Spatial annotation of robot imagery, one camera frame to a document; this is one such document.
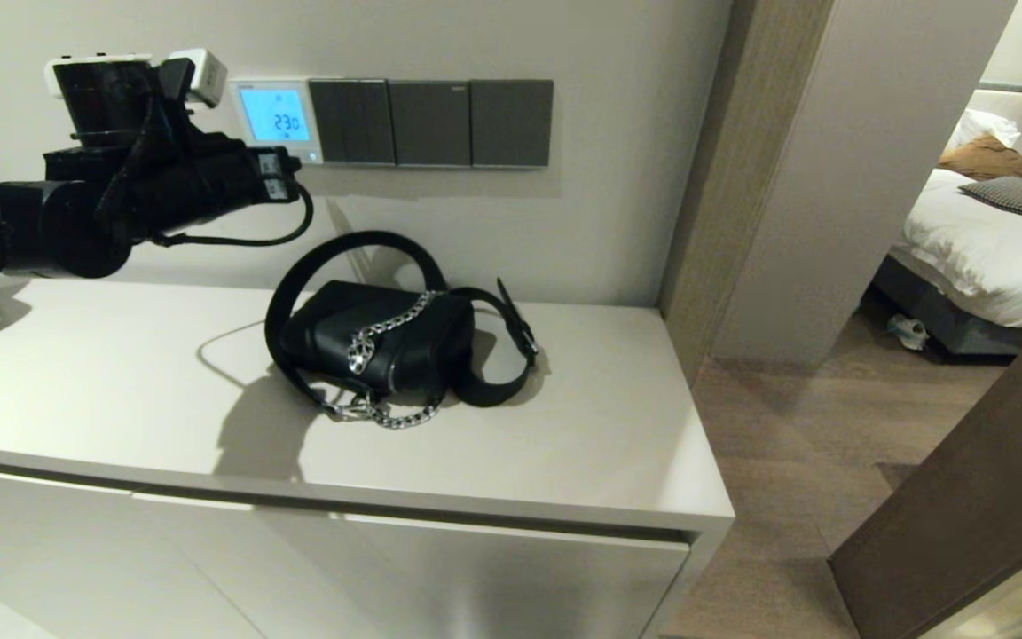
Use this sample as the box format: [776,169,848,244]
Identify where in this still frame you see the grey single rocker wall switch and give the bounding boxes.
[388,80,474,169]
[470,80,554,170]

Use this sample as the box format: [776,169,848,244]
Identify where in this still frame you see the grey checkered pillow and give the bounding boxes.
[959,177,1022,219]

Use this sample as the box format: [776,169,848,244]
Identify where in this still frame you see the dark brown wooden door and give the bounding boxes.
[830,284,1022,639]

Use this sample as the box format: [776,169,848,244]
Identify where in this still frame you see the white wall thermostat panel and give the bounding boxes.
[227,77,326,167]

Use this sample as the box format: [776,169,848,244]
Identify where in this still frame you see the white cabinet door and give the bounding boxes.
[0,463,265,639]
[131,493,691,639]

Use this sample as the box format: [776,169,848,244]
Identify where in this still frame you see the black handbag with silver chain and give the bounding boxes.
[263,231,540,430]

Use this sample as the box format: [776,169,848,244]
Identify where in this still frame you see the white cabinet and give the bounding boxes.
[0,278,736,639]

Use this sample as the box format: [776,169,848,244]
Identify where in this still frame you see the wooden door frame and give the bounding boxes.
[657,0,833,384]

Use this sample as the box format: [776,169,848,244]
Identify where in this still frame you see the brown cushion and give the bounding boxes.
[937,133,1022,184]

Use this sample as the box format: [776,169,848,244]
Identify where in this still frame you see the white pillow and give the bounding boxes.
[946,90,1022,163]

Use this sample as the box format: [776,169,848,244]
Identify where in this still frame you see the bed with white duvet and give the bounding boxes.
[870,165,1022,360]

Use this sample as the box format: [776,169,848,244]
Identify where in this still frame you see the dark grey switch panel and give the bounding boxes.
[309,79,398,168]

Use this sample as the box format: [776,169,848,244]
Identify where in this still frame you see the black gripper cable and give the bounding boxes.
[152,177,315,250]

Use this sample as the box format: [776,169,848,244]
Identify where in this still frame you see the light shoe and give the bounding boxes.
[886,314,930,352]

